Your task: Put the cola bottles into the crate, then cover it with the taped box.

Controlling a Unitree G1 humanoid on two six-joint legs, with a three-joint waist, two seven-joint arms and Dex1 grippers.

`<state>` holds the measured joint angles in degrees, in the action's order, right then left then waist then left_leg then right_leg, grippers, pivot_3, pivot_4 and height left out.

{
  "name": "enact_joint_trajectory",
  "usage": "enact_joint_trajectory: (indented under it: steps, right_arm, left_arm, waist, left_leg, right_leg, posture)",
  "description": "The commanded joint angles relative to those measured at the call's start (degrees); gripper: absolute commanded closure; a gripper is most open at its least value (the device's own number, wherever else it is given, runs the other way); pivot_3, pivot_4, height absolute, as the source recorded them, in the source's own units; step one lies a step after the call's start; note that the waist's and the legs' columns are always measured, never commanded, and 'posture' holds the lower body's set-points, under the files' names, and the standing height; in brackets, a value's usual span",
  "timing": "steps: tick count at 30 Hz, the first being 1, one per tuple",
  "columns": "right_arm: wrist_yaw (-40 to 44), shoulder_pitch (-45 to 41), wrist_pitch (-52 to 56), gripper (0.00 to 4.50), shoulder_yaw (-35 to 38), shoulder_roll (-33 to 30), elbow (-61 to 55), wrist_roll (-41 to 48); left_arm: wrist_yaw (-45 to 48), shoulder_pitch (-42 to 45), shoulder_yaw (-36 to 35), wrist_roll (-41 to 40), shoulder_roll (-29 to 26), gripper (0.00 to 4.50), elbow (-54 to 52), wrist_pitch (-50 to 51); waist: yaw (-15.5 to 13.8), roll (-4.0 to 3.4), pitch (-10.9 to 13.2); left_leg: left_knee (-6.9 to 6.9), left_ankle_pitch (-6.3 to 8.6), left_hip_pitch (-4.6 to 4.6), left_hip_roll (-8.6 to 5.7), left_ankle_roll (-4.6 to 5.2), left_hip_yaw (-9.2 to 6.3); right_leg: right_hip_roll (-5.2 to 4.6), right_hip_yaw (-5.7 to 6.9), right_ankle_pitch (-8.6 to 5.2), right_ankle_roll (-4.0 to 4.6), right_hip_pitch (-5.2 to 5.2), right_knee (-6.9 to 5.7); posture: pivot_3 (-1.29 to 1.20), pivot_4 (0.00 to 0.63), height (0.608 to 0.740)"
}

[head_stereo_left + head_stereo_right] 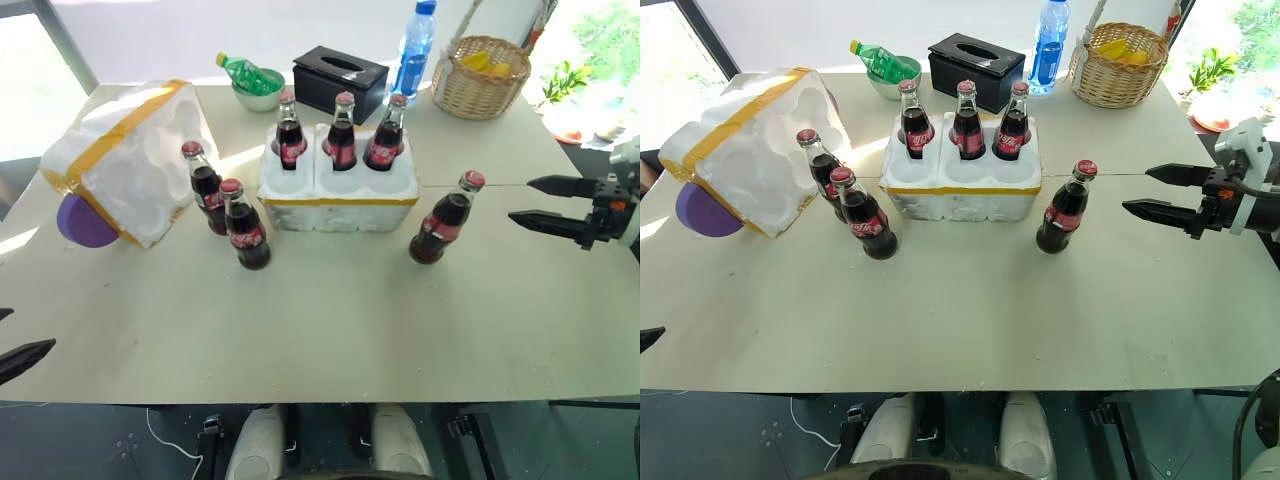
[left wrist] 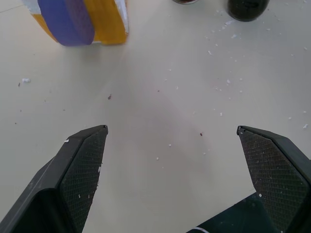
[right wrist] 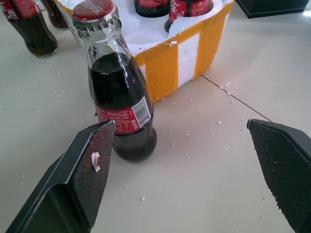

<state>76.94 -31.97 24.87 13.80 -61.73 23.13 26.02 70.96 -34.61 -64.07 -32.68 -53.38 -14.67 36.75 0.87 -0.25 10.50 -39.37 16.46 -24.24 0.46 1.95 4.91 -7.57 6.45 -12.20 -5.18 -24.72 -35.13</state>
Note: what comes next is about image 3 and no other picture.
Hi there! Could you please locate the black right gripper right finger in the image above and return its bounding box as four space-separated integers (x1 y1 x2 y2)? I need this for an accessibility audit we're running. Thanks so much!
246 118 311 233

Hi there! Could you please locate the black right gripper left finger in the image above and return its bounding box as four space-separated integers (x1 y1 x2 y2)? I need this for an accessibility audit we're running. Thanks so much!
5 120 116 233

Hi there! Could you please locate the glass cola bottle red cap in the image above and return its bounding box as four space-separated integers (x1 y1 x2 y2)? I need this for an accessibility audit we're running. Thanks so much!
72 0 157 163

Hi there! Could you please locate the white foam crate yellow tape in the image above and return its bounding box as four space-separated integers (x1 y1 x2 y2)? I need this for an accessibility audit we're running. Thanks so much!
53 0 234 104

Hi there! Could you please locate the black box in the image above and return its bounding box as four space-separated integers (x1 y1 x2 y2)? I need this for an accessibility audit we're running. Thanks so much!
235 0 311 19

